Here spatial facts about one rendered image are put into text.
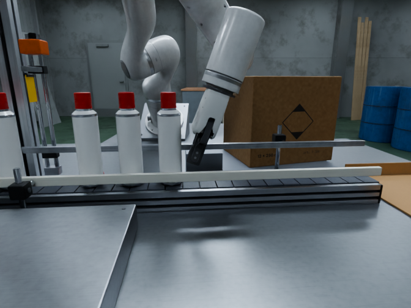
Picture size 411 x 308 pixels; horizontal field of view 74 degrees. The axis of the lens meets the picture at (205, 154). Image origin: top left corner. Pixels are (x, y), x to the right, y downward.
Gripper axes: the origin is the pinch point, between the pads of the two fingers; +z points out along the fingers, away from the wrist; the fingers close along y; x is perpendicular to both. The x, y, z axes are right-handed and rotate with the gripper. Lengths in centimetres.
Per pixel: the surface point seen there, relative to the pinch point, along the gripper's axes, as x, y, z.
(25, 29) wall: -414, -735, 2
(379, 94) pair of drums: 327, -400, -109
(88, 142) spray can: -22.5, 2.0, 4.1
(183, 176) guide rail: -1.4, 4.2, 4.3
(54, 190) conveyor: -26.5, 3.0, 16.4
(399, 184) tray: 57, -5, -9
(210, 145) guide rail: 3.2, -3.1, -2.6
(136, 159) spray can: -12.2, 1.9, 4.5
